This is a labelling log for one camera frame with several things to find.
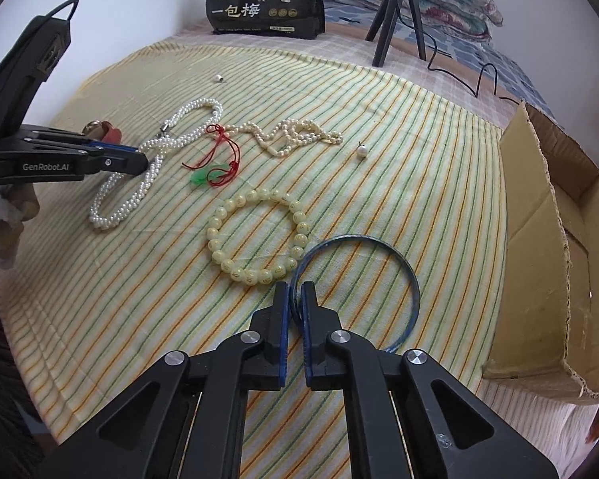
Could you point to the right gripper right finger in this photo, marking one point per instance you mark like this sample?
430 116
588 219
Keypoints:
406 415

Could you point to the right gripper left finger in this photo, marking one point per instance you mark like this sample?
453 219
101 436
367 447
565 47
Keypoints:
184 417

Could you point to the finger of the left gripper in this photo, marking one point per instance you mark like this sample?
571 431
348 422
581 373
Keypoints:
106 157

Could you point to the red brown jewelry piece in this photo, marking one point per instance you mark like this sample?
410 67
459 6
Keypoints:
102 131

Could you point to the yellow striped cloth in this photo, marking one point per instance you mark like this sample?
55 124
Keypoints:
249 175

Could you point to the cardboard box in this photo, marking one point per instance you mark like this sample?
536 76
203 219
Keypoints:
547 335

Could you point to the black printed bag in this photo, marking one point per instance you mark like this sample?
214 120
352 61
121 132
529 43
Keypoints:
300 19

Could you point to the single pearl earring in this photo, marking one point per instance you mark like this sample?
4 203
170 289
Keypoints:
362 151

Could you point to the black tripod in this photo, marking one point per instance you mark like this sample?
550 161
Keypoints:
384 24

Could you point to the blue patterned bed sheet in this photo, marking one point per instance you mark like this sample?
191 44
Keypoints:
511 77

